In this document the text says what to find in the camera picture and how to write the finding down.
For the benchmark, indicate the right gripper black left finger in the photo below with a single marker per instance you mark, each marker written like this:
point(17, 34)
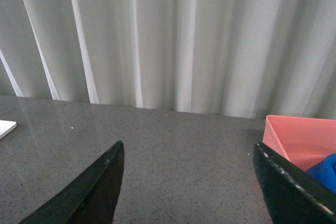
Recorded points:
point(92, 197)

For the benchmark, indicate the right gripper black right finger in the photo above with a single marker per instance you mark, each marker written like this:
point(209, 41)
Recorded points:
point(290, 194)

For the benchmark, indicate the blue microfiber cloth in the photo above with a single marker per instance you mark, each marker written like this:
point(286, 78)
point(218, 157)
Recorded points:
point(324, 172)

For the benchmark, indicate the pink plastic bin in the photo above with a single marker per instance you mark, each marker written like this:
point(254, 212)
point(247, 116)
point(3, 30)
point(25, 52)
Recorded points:
point(302, 141)

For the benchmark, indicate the white rack with wooden bars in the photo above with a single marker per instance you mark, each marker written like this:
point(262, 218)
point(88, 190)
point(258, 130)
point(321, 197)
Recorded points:
point(6, 127)

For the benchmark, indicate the white pleated curtain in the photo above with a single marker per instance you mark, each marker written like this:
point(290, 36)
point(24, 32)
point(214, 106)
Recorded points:
point(245, 58)

